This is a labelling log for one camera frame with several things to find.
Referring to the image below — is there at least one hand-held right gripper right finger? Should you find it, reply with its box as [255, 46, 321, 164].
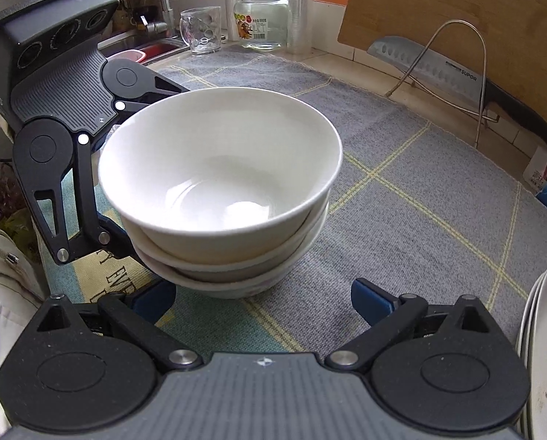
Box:
[324, 277, 492, 373]

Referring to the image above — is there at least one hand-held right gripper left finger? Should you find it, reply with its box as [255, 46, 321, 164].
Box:
[35, 277, 203, 374]

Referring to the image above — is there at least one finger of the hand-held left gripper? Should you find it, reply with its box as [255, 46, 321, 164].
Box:
[114, 72, 193, 114]
[26, 135, 131, 267]

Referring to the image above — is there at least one white pink-flower bowl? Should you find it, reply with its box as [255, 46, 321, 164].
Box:
[98, 85, 343, 267]
[138, 220, 323, 300]
[129, 199, 332, 285]

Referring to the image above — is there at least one white plastic container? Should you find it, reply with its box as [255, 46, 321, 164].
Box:
[103, 48, 142, 63]

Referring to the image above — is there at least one red basin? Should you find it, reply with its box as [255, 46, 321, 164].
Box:
[133, 39, 188, 66]

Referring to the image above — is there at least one grey checked table mat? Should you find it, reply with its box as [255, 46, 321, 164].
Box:
[44, 49, 547, 364]

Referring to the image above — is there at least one clear glass cup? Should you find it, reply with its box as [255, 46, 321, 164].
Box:
[179, 6, 223, 56]

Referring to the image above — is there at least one metal faucet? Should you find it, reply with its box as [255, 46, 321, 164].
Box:
[140, 0, 174, 38]

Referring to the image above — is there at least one person's beige jacket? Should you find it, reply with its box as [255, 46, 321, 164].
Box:
[0, 211, 53, 440]

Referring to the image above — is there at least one glass jar with yellow lid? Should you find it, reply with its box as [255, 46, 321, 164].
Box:
[233, 0, 289, 51]

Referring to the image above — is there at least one stack of clear plastic cups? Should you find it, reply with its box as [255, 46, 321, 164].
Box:
[287, 0, 314, 51]

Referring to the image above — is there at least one bamboo cutting board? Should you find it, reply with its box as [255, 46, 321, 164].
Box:
[337, 0, 547, 148]

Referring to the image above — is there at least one kitchen knife with black handle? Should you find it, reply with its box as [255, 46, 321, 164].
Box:
[367, 35, 547, 149]

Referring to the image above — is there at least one metal wire rack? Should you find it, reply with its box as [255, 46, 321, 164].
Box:
[385, 19, 500, 148]

